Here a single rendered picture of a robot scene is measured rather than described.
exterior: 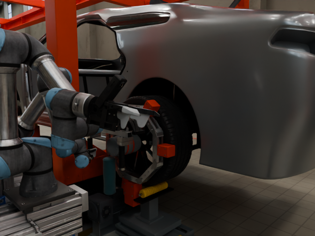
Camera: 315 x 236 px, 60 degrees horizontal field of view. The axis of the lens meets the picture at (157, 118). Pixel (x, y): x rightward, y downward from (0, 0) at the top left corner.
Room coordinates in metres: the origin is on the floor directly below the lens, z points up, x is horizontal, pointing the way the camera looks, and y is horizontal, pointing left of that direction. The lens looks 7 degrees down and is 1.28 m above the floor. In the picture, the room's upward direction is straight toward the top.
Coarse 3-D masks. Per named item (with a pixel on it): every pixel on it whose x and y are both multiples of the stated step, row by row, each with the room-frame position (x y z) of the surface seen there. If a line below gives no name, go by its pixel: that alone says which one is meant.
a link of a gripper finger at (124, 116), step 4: (116, 104) 0.75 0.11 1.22; (124, 108) 0.71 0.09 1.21; (128, 108) 0.71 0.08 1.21; (132, 108) 0.72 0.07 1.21; (120, 112) 0.74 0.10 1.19; (124, 112) 0.71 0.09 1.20; (128, 112) 0.70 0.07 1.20; (132, 112) 0.70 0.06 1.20; (136, 112) 0.70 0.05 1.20; (120, 116) 0.74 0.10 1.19; (124, 116) 0.72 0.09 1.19; (128, 116) 0.71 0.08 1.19; (120, 120) 0.73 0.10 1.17; (124, 120) 0.72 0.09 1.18; (124, 124) 0.71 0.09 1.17
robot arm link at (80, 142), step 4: (76, 140) 1.47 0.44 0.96; (80, 140) 1.50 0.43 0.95; (84, 140) 1.54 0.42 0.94; (80, 144) 1.47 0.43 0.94; (84, 144) 1.52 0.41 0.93; (80, 148) 1.48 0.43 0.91; (84, 148) 1.51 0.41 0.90; (76, 152) 1.49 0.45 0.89; (80, 152) 1.49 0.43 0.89; (84, 152) 1.50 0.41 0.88
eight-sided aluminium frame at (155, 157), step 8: (152, 120) 1.77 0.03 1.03; (152, 128) 1.72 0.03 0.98; (160, 128) 1.74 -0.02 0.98; (112, 136) 2.07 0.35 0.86; (152, 136) 1.72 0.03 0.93; (160, 136) 1.71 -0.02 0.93; (152, 144) 1.72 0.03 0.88; (152, 152) 1.72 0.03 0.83; (152, 160) 1.72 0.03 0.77; (160, 160) 1.72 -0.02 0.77; (152, 168) 1.73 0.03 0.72; (120, 176) 1.94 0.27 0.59; (128, 176) 1.88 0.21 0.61; (136, 176) 1.88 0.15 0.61; (144, 176) 1.77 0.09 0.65
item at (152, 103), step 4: (148, 100) 1.76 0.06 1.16; (152, 100) 1.78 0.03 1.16; (144, 104) 1.76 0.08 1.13; (148, 104) 1.74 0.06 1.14; (152, 104) 1.73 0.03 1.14; (156, 104) 1.75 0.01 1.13; (144, 108) 1.76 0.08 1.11; (148, 108) 1.74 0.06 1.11; (152, 108) 1.72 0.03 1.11; (156, 108) 1.75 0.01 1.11; (152, 116) 1.78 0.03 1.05
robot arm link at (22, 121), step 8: (64, 72) 1.52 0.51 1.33; (40, 96) 1.53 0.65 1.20; (32, 104) 1.54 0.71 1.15; (40, 104) 1.54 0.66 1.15; (24, 112) 1.56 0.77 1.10; (32, 112) 1.54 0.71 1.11; (40, 112) 1.57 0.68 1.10; (24, 120) 1.55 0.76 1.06; (32, 120) 1.56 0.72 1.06; (24, 128) 1.55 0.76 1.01; (32, 128) 1.59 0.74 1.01; (24, 136) 1.57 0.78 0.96
